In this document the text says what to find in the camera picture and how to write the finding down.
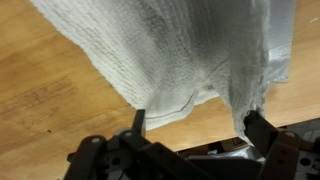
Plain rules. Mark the white cloth towel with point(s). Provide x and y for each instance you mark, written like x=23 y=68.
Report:
x=166 y=50

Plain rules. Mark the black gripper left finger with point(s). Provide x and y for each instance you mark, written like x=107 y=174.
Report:
x=100 y=156

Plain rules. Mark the white crumpled cloth pile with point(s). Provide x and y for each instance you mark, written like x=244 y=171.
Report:
x=233 y=153

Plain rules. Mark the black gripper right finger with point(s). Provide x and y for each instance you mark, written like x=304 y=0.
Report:
x=283 y=153

